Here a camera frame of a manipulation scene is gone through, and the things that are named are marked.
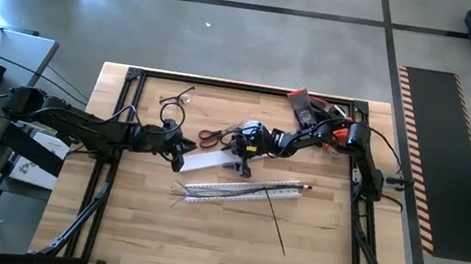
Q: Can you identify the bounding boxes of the clear safety glasses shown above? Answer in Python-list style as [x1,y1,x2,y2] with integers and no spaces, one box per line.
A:
[158,81,197,112]

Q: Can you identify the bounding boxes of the orange black handled scissors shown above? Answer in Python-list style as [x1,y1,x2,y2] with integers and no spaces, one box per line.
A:
[195,118,242,154]

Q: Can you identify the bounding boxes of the white slotted cable duct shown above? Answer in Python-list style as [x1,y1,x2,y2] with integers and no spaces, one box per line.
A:
[180,165,306,218]

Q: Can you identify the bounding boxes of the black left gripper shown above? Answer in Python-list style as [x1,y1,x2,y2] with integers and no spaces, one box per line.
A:
[130,114,202,175]

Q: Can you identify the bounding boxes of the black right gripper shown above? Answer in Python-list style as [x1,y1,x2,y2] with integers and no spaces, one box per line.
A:
[216,117,277,182]

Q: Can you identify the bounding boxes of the black aluminium table frame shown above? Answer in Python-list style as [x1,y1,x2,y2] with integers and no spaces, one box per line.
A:
[26,55,438,264]

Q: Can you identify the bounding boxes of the black striped-edge floor mat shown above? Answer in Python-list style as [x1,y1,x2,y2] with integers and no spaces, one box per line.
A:
[374,65,471,263]

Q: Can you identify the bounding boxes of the multicoloured wire bundle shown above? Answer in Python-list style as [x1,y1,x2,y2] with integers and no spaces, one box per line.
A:
[168,165,315,227]

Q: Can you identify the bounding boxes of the white cardboard box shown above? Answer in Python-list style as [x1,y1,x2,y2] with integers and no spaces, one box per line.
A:
[7,127,70,192]

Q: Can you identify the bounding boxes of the black grey work glove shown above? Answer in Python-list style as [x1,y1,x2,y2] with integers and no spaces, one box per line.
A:
[282,86,337,132]

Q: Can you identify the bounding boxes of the black work glove red cuff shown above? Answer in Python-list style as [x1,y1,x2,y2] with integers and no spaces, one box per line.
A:
[309,96,353,123]

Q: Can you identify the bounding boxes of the white duct cover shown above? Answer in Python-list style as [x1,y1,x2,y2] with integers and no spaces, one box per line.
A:
[178,143,243,182]

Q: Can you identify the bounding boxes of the thin black rod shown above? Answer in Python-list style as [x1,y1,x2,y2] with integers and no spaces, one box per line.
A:
[255,188,295,257]

